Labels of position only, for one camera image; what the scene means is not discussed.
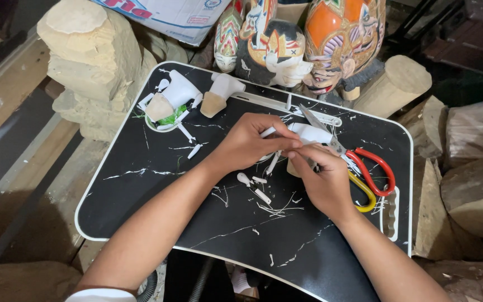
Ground pale round wood log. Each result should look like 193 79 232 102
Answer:
352 55 433 119

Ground white wooden puppet torso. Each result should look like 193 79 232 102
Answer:
285 122 335 179
144 69 203 123
200 73 247 119

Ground white thread scraps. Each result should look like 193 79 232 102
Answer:
210 185 306 218

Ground person's left hand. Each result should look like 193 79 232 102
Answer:
206 112 304 175

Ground striped painted puppet head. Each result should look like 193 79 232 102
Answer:
214 0 245 73

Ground orange crowned puppet head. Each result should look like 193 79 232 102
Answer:
302 0 387 96

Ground person's white sock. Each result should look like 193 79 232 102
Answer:
231 266 253 294

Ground black marble lap desk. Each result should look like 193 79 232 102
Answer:
75 61 414 302

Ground person's white sleeve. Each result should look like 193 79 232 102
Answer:
65 288 138 302

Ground green string bundle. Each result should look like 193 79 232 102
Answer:
132 104 188 126

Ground pile of white puppet limbs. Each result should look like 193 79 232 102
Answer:
138 78 204 160

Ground grey ribbed hose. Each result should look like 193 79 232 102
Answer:
188 258 216 302
136 270 158 302

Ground blue and white puppet headdress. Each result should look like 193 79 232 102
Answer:
240 0 278 48

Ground red and yellow handled scissors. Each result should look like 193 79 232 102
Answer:
299 103 396 213

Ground black-haired white-faced puppet head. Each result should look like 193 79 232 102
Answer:
235 19 314 88

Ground person's right hand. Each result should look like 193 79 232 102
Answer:
286 144 358 224

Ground dark wooden steps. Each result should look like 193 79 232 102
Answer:
384 0 483 77

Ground rough carved wood block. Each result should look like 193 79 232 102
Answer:
36 0 159 142

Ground white cardboard box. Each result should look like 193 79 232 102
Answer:
90 0 232 47

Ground heap of wood logs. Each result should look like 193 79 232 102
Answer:
411 94 483 261

